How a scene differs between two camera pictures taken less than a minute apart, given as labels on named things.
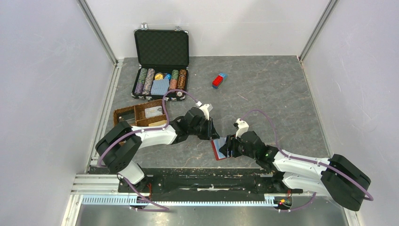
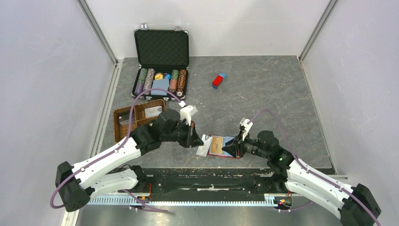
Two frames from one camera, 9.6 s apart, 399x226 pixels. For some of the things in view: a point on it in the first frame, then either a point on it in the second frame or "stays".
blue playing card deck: [160, 87] stays
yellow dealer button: [159, 76] stays
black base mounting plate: [203, 181] stays
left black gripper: [211, 132] -> [192, 139]
